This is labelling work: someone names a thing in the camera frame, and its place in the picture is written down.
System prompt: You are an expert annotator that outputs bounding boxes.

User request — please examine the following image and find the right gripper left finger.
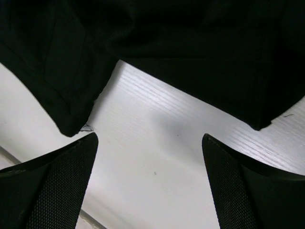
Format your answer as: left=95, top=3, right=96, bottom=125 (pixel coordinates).
left=0, top=133, right=99, bottom=229

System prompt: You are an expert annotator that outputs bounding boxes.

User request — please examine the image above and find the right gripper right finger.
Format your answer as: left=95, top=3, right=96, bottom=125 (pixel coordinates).
left=202, top=134, right=305, bottom=229

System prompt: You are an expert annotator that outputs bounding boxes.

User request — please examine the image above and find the black skirt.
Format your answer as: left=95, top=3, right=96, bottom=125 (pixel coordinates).
left=0, top=0, right=305, bottom=137

